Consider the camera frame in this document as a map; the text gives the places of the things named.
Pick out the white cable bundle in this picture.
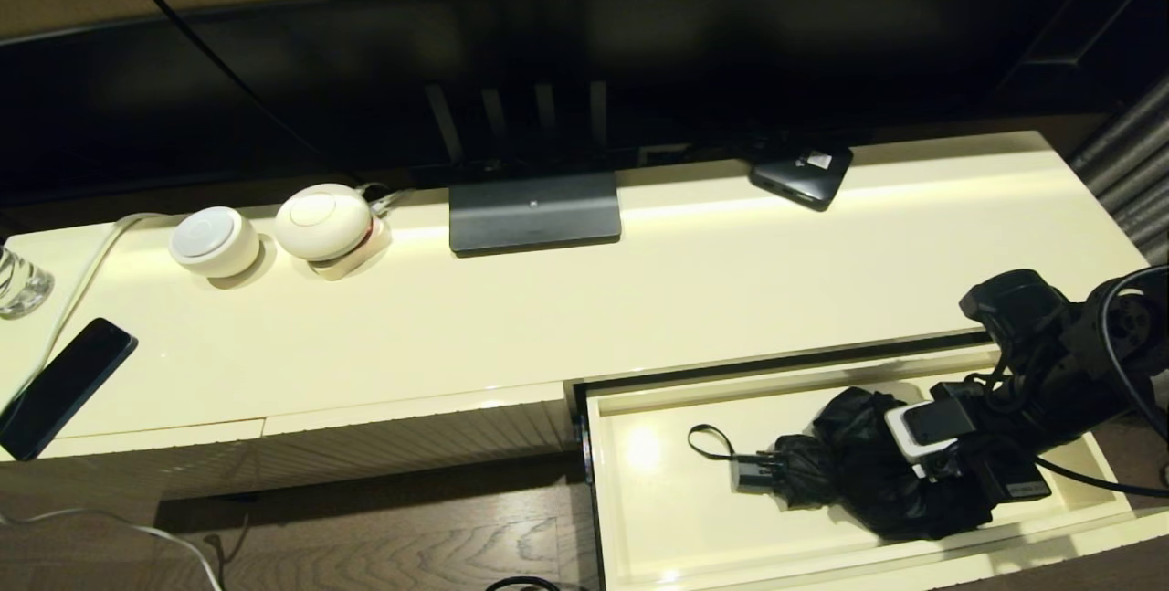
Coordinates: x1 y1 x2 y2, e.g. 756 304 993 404
359 182 416 217

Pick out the white round dome device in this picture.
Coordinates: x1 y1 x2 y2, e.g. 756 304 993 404
274 182 374 260

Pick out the grey television base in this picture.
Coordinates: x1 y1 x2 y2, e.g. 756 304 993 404
448 171 624 256

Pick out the black flat television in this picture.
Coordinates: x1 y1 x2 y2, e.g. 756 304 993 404
183 0 1097 181

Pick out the black umbrella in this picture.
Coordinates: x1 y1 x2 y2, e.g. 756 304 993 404
688 385 998 543

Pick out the white charging cable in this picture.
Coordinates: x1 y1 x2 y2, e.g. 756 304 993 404
0 212 225 591

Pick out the clear drinking glass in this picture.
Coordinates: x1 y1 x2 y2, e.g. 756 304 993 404
0 244 56 318

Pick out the blurred cream and black object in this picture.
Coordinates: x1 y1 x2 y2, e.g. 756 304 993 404
0 130 1169 502

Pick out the black smartphone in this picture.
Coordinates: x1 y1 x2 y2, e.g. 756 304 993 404
0 317 139 461

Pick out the cream drawer with bar handle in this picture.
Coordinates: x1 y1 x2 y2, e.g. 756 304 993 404
574 326 1169 591

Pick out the black set-top box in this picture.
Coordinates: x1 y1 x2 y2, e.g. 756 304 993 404
749 145 855 211

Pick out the white round speaker grey ring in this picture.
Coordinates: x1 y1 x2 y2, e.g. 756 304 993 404
168 206 262 279

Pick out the cream charging base plate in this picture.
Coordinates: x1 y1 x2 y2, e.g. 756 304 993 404
304 216 394 282

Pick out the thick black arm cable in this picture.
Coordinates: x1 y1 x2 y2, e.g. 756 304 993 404
1032 267 1169 499

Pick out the grey pleated curtain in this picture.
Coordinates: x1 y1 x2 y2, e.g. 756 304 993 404
1064 70 1169 268

